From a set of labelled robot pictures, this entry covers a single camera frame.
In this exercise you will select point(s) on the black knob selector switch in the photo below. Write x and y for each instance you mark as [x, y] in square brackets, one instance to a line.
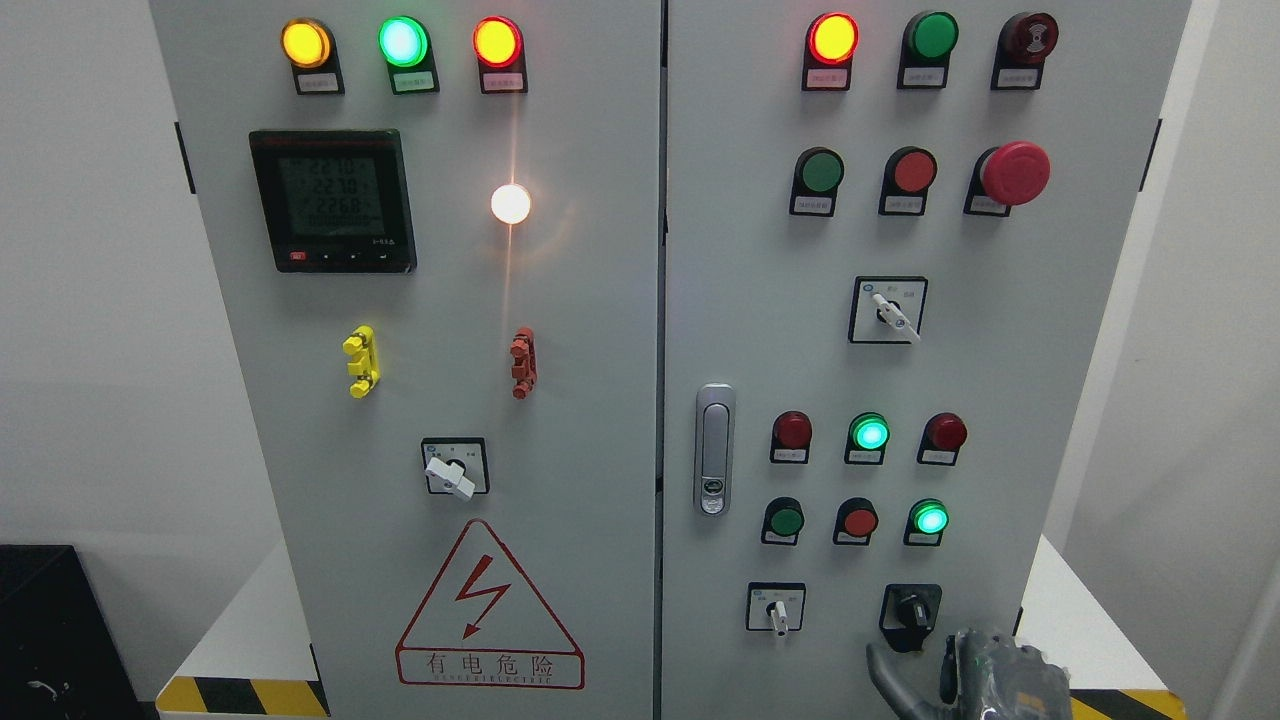
[908, 615]

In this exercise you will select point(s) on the dark red lamp middle left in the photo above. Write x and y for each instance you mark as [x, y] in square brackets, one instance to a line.
[791, 438]

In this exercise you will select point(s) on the dark red lamp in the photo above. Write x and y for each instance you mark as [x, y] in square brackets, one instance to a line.
[791, 438]
[942, 439]

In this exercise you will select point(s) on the white glowing lamp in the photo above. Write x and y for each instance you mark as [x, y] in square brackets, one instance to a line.
[511, 203]

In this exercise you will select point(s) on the green push button lower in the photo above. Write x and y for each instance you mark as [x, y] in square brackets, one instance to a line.
[783, 521]

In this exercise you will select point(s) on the green push button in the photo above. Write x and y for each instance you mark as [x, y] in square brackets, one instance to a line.
[783, 521]
[818, 173]

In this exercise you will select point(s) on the green lit lamp middle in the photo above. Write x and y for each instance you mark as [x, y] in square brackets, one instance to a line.
[867, 437]

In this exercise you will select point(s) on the grey left cabinet door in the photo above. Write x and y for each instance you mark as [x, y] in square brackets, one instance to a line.
[573, 467]

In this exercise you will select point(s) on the grey cabinet door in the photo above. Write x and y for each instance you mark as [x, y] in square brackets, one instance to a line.
[761, 300]
[573, 467]

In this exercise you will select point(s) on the green push button upper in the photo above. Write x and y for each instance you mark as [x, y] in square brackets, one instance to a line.
[818, 173]

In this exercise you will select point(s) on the red push button lower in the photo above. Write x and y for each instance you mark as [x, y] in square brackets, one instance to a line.
[855, 523]

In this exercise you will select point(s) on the red push button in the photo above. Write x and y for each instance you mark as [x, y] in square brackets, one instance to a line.
[855, 523]
[907, 176]

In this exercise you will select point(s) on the grey right cabinet door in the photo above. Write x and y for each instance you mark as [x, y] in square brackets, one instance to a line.
[761, 300]

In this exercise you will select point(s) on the red high voltage warning sticker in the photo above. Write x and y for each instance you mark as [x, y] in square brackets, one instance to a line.
[484, 623]

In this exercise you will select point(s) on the dark red lamp middle right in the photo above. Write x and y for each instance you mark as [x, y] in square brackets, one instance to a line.
[942, 439]

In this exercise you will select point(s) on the red push button upper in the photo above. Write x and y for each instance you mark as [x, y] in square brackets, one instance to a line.
[907, 176]

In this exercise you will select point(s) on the green lit lamp lower right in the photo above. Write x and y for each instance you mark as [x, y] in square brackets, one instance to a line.
[925, 524]

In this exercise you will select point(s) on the black digital power meter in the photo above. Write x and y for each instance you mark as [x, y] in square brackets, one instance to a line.
[335, 200]

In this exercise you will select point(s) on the red-rimmed lit lamp left door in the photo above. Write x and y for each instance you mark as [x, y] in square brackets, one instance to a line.
[499, 47]

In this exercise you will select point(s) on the red lit lamp right door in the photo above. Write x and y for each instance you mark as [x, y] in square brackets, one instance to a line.
[830, 45]

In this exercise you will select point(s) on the green lit indicator lamp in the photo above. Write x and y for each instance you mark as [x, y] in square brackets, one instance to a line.
[408, 52]

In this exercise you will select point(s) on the red emergency stop mushroom button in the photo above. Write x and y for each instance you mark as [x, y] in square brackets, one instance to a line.
[1006, 176]

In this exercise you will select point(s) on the green unlit lamp top right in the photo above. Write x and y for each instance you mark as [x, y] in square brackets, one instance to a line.
[927, 43]

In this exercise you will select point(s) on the yellow indicator lamp top left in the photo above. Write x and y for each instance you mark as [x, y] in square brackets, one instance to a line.
[312, 52]

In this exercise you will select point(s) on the dark red buzzer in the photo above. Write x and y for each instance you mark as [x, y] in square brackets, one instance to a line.
[1025, 42]

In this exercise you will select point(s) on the black box lower left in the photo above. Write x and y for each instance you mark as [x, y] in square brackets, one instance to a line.
[58, 660]

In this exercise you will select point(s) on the silver door lock handle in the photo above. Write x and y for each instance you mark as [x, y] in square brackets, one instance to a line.
[713, 452]

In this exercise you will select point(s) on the white selector switch left door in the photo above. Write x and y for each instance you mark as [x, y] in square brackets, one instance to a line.
[455, 466]

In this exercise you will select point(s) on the white selector switch upper right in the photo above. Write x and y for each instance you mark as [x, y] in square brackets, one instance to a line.
[887, 309]

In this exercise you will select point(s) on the white selector switch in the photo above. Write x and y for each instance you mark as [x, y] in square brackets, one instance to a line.
[887, 309]
[775, 607]

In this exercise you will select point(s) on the white selector switch lower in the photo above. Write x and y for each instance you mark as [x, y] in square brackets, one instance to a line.
[775, 607]

